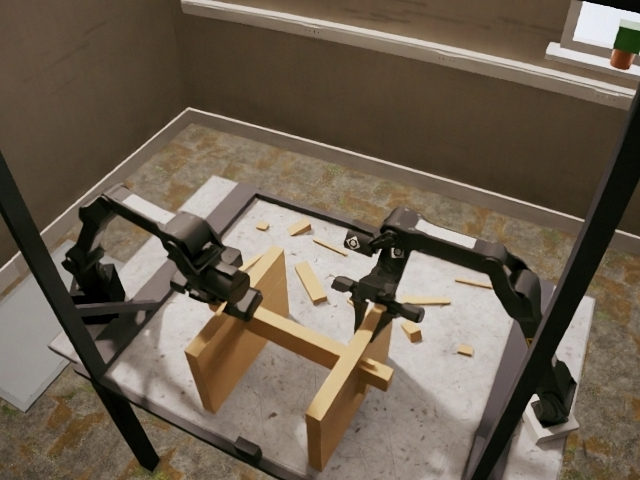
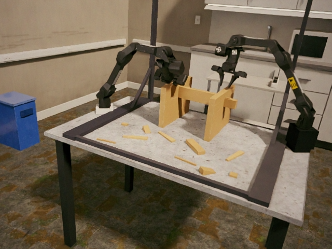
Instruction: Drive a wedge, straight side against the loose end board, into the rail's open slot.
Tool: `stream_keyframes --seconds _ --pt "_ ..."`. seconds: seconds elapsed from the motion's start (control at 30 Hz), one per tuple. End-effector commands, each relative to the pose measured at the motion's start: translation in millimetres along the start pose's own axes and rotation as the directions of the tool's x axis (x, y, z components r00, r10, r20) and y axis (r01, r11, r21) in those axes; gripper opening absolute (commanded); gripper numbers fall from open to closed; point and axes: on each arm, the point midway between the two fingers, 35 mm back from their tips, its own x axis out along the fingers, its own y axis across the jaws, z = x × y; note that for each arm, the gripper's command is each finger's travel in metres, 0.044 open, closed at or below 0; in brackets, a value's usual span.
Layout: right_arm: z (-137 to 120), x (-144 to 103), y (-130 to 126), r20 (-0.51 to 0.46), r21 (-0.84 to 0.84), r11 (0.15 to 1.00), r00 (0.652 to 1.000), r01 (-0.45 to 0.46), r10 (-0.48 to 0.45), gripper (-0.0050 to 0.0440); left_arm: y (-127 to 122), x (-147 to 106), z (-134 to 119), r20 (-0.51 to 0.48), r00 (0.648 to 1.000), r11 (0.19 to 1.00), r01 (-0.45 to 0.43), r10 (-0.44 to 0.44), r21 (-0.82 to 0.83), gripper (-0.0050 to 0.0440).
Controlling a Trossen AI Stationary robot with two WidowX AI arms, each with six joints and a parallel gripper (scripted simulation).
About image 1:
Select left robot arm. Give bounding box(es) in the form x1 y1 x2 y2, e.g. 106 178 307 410
61 182 251 304

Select wooden rail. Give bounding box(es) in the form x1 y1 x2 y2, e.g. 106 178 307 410
243 307 394 392

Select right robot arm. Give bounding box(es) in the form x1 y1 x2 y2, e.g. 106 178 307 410
343 206 577 428

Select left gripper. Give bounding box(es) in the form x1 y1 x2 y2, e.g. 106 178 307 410
170 269 264 322

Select tan wooden board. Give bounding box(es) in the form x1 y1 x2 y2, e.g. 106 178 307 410
305 303 393 472
184 245 289 415

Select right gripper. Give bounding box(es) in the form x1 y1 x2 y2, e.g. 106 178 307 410
331 261 425 343

